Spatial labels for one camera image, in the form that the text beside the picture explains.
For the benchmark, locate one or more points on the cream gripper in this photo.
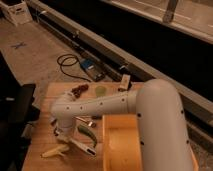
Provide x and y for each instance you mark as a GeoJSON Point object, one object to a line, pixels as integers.
{"type": "Point", "coordinates": [63, 136]}

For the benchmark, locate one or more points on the white handled brush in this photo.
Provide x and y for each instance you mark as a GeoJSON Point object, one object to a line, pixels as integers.
{"type": "Point", "coordinates": [83, 147]}

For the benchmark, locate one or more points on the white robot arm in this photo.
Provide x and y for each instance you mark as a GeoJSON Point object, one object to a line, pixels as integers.
{"type": "Point", "coordinates": [158, 107]}

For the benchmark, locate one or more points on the yellow banana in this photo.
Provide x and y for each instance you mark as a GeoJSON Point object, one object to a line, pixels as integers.
{"type": "Point", "coordinates": [59, 150]}

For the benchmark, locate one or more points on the green cucumber toy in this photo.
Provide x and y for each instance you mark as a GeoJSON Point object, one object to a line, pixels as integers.
{"type": "Point", "coordinates": [87, 132]}

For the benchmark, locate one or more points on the metal fork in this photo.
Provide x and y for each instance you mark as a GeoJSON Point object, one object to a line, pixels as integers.
{"type": "Point", "coordinates": [87, 122]}

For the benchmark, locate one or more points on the black chair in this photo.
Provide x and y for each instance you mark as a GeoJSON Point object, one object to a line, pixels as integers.
{"type": "Point", "coordinates": [16, 111]}

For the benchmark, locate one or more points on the brown grape bunch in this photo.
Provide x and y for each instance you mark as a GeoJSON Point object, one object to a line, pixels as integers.
{"type": "Point", "coordinates": [77, 91]}

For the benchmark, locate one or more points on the yellow plastic bin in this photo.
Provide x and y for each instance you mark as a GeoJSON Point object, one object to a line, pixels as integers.
{"type": "Point", "coordinates": [121, 147]}

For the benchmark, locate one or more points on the blue power box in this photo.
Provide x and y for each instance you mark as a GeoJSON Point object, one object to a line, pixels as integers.
{"type": "Point", "coordinates": [92, 70]}

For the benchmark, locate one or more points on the wooden block with clamp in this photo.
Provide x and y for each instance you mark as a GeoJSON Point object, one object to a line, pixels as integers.
{"type": "Point", "coordinates": [125, 83]}

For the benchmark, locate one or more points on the white crate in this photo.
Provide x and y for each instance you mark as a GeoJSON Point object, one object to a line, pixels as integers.
{"type": "Point", "coordinates": [17, 14]}

